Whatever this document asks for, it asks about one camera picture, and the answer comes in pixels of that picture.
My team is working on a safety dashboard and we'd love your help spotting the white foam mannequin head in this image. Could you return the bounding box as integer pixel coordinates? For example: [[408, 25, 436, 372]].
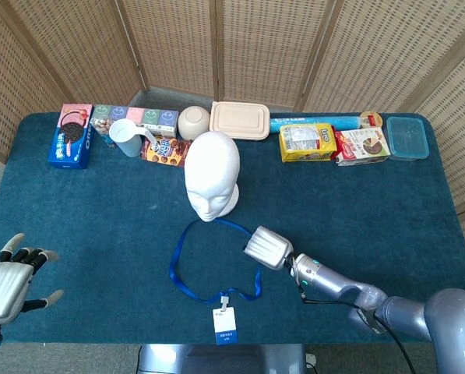
[[184, 131, 241, 223]]

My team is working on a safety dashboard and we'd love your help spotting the blue Oreo cookie box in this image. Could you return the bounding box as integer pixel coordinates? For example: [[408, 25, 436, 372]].
[[47, 103, 94, 170]]

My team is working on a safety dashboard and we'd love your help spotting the blue lanyard with badge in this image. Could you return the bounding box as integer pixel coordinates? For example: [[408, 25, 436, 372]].
[[169, 218, 263, 346]]

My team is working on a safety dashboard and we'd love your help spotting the pastel tissue multipack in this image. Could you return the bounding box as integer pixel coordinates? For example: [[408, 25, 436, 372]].
[[90, 104, 179, 138]]

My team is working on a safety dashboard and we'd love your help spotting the blue transparent food container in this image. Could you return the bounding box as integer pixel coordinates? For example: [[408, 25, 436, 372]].
[[386, 116, 430, 162]]

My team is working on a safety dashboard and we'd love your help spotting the yellow Lipo snack bag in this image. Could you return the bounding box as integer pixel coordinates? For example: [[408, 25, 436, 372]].
[[278, 122, 339, 164]]

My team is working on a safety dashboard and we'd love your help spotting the red white biscuit box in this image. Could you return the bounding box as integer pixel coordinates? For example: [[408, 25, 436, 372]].
[[334, 126, 392, 168]]

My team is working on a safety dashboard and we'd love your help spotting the blue cylindrical roll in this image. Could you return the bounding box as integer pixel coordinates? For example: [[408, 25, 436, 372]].
[[269, 113, 361, 134]]

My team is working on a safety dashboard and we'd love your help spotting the clear snack jar blue label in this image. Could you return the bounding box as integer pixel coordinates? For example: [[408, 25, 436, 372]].
[[90, 118, 116, 148]]

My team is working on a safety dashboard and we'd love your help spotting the woven folding screen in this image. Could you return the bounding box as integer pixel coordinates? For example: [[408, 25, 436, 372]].
[[0, 0, 465, 273]]

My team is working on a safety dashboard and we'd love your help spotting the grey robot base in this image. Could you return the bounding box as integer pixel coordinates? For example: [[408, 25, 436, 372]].
[[137, 344, 308, 374]]

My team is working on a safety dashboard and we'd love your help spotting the pale blue plastic pitcher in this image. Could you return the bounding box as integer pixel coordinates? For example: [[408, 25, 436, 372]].
[[108, 118, 159, 158]]

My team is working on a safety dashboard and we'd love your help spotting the small round snack cup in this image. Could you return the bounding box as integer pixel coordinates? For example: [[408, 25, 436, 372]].
[[358, 110, 383, 129]]

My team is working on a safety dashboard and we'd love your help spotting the brown chocolate cookie box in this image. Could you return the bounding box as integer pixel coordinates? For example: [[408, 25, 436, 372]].
[[140, 136, 193, 168]]

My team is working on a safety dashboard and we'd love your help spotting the beige lidded lunch box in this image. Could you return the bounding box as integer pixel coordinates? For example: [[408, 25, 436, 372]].
[[209, 101, 271, 141]]

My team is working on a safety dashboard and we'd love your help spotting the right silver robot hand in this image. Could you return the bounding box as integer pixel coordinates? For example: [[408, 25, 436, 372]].
[[242, 224, 294, 272]]

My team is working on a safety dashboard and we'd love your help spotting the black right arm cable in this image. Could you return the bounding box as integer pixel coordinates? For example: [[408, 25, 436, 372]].
[[297, 286, 417, 374]]

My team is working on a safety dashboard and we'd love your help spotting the teal table cloth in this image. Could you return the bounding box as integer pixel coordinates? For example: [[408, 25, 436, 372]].
[[0, 111, 465, 346]]

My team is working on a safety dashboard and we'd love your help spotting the beige bowl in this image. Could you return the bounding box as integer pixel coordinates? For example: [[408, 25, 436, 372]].
[[178, 105, 211, 141]]

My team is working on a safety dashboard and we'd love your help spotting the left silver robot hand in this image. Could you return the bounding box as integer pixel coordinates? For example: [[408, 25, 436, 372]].
[[0, 232, 65, 324]]

